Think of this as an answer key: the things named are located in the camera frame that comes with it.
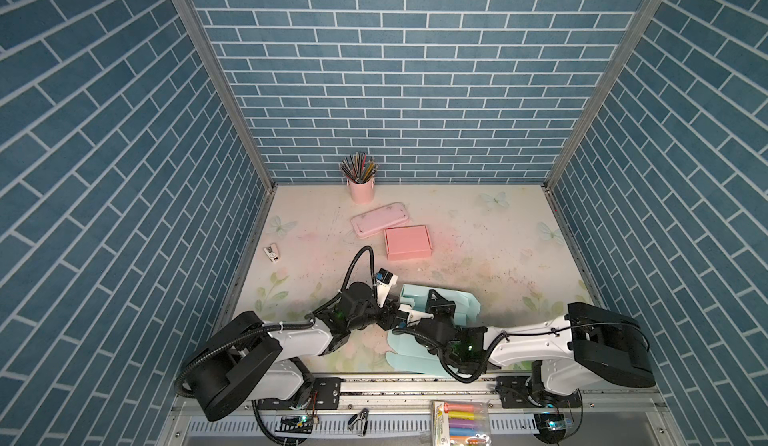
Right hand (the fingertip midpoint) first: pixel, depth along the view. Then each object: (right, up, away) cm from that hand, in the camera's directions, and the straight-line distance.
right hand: (432, 288), depth 82 cm
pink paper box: (-7, +11, +18) cm, 22 cm away
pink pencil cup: (-23, +28, +29) cm, 47 cm away
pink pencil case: (-18, +18, +27) cm, 37 cm away
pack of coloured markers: (+5, -29, -12) cm, 31 cm away
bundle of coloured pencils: (-24, +38, +29) cm, 53 cm away
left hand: (-8, -5, +1) cm, 9 cm away
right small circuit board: (+27, -30, -11) cm, 42 cm away
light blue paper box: (-7, -18, -1) cm, 19 cm away
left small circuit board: (-34, -30, -10) cm, 46 cm away
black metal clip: (-18, -28, -11) cm, 35 cm away
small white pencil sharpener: (-52, +8, +17) cm, 55 cm away
